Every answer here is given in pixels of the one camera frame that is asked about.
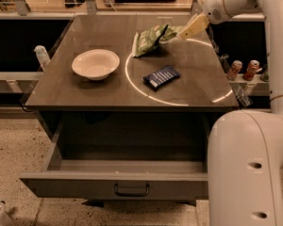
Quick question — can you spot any left red soda can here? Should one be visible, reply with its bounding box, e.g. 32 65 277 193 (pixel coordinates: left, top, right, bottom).
226 60 242 81

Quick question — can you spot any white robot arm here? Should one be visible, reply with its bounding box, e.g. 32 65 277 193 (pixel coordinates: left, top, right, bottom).
189 0 283 226

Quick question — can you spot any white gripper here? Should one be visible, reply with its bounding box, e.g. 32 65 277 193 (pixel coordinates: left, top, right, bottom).
178 0 231 40

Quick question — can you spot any white ceramic bowl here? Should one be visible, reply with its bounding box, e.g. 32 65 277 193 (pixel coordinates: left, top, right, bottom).
72 49 120 81

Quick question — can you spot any dark blue snack packet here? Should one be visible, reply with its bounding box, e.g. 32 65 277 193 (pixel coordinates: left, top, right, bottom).
142 65 181 90

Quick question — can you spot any right red soda can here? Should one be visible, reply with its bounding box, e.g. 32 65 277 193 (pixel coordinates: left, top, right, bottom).
242 60 261 81

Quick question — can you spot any black drawer handle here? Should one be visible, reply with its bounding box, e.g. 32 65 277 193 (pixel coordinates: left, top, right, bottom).
114 184 150 198

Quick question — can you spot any grey cabinet with top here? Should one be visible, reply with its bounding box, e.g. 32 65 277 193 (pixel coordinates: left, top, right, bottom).
25 15 239 136

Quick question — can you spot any green jalapeno chip bag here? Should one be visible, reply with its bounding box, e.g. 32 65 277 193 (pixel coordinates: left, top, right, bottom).
131 24 183 57

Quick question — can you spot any green soda can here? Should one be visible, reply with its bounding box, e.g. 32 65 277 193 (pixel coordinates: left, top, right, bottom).
260 66 269 82

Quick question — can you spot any red soda can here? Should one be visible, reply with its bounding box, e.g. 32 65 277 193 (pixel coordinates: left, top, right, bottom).
226 60 242 81
242 60 261 81

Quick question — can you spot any open grey top drawer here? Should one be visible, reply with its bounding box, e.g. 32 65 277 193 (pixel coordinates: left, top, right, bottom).
20 113 209 202

